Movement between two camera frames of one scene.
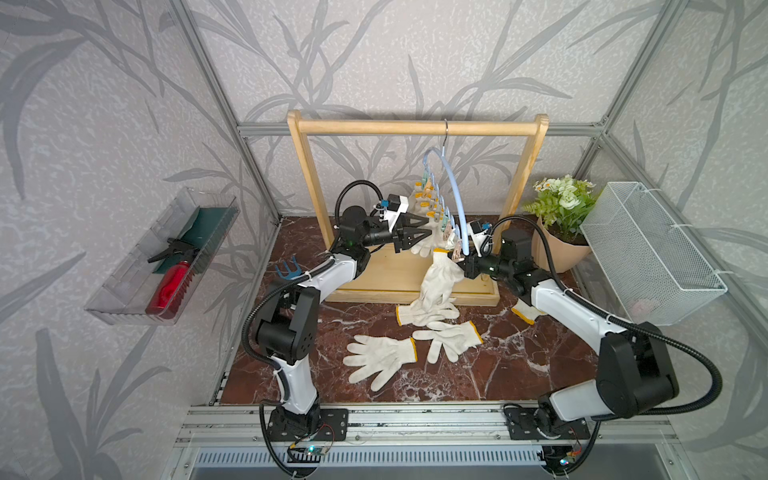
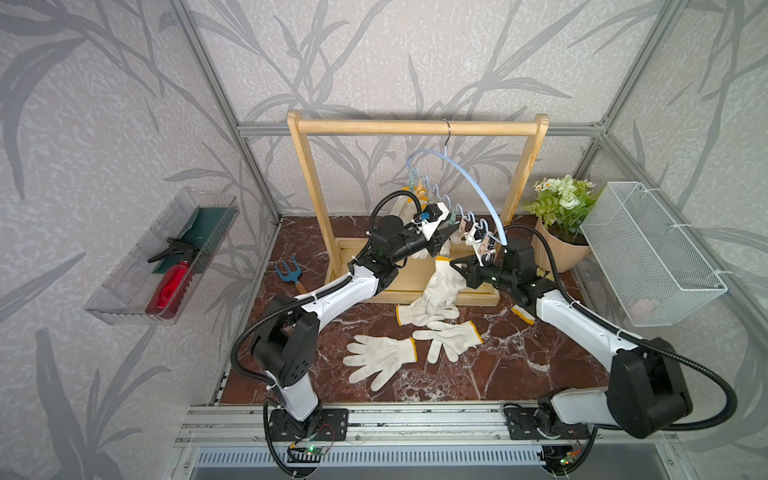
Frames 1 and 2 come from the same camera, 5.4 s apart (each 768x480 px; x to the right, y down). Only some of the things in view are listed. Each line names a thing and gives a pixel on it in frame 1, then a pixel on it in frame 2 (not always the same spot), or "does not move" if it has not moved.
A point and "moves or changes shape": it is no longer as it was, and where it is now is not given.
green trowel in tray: [204, 232] does not move
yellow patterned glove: [527, 311] does not move
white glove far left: [385, 355] does not move
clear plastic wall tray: [156, 276] does not move
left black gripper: [400, 240] to [436, 244]
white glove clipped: [439, 280] moves or changes shape
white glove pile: [423, 312] does not move
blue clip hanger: [438, 182] moves or changes shape
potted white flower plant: [561, 207] does not move
